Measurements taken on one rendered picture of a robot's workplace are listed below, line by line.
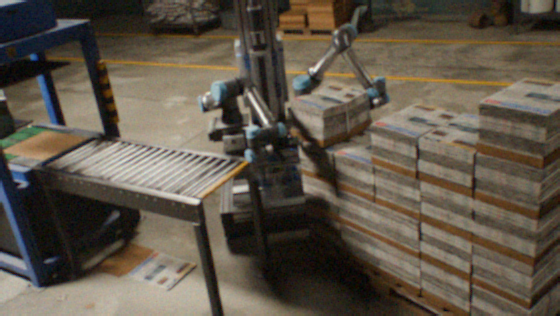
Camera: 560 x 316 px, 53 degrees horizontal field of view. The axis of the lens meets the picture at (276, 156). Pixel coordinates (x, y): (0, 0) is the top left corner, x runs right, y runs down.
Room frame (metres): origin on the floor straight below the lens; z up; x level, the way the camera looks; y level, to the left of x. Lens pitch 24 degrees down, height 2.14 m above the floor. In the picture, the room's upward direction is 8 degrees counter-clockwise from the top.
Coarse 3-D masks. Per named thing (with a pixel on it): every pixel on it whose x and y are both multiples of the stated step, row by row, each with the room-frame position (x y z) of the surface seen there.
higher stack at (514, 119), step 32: (512, 96) 2.15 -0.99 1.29; (544, 96) 2.10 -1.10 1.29; (480, 128) 2.13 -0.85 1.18; (512, 128) 2.02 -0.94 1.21; (544, 128) 1.92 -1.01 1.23; (480, 160) 2.12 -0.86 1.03; (480, 192) 2.12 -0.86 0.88; (512, 192) 2.00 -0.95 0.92; (544, 192) 1.93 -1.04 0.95; (480, 224) 2.11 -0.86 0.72; (512, 224) 2.00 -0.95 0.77; (544, 224) 1.96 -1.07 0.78; (480, 256) 2.11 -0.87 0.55; (480, 288) 2.11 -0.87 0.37; (512, 288) 1.98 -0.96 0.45; (544, 288) 1.99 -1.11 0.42
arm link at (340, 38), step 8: (336, 32) 3.46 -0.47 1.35; (344, 32) 3.45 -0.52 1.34; (336, 40) 3.42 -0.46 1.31; (344, 40) 3.41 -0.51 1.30; (336, 48) 3.41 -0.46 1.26; (344, 48) 3.38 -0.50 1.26; (344, 56) 3.39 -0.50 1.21; (352, 56) 3.38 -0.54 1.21; (352, 64) 3.37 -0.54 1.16; (360, 64) 3.37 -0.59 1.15; (360, 72) 3.34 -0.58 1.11; (360, 80) 3.34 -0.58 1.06; (368, 80) 3.33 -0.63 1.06; (368, 88) 3.32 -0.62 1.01; (376, 88) 3.32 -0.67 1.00; (368, 96) 3.30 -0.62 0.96; (376, 96) 3.28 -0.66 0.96
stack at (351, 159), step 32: (320, 160) 2.92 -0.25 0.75; (352, 160) 2.72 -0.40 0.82; (320, 192) 2.95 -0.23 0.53; (384, 192) 2.55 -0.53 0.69; (416, 192) 2.40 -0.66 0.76; (448, 192) 2.25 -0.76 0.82; (320, 224) 2.98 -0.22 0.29; (384, 224) 2.55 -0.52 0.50; (416, 224) 2.38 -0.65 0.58; (448, 224) 2.25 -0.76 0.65; (320, 256) 3.00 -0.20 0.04; (384, 256) 2.56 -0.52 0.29; (448, 256) 2.24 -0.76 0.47; (384, 288) 2.58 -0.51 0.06; (448, 288) 2.24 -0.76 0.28
